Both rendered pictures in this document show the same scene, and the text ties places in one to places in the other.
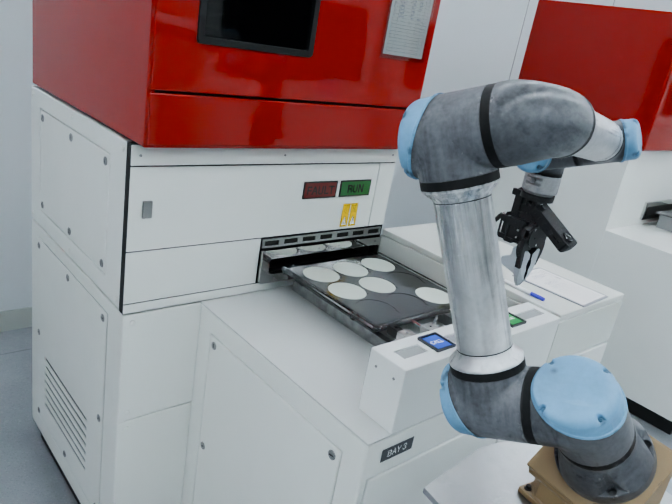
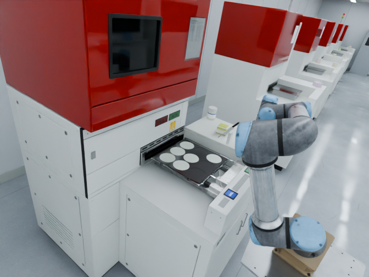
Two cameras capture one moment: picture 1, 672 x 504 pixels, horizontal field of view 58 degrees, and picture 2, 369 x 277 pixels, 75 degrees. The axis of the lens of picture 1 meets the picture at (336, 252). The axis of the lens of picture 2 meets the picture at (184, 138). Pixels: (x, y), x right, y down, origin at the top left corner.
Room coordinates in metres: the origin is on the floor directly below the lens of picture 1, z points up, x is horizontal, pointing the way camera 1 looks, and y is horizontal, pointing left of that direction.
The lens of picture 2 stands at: (0.29, 0.27, 1.75)
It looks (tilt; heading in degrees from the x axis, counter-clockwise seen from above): 29 degrees down; 345
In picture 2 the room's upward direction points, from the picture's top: 9 degrees clockwise
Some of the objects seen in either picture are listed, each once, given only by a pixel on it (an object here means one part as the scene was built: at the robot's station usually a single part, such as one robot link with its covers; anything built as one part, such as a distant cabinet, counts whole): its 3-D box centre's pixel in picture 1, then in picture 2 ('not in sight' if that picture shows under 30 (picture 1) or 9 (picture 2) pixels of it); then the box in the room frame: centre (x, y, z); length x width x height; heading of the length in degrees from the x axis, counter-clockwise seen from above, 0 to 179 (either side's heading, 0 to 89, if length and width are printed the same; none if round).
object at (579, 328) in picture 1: (491, 281); (230, 143); (1.71, -0.47, 0.89); 0.62 x 0.35 x 0.14; 44
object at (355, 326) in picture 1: (355, 324); (186, 178); (1.38, -0.08, 0.84); 0.50 x 0.02 x 0.03; 44
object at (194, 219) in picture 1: (276, 219); (145, 138); (1.54, 0.17, 1.02); 0.82 x 0.03 x 0.40; 134
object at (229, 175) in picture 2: not in sight; (228, 179); (1.33, -0.32, 0.87); 0.36 x 0.08 x 0.03; 134
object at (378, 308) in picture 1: (377, 285); (191, 158); (1.51, -0.12, 0.90); 0.34 x 0.34 x 0.01; 44
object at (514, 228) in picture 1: (527, 218); not in sight; (1.31, -0.40, 1.20); 0.09 x 0.08 x 0.12; 44
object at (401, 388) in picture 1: (468, 358); (238, 192); (1.20, -0.33, 0.89); 0.55 x 0.09 x 0.14; 134
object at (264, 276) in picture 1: (323, 257); (164, 146); (1.65, 0.03, 0.89); 0.44 x 0.02 x 0.10; 134
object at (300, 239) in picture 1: (325, 236); (164, 137); (1.66, 0.04, 0.96); 0.44 x 0.01 x 0.02; 134
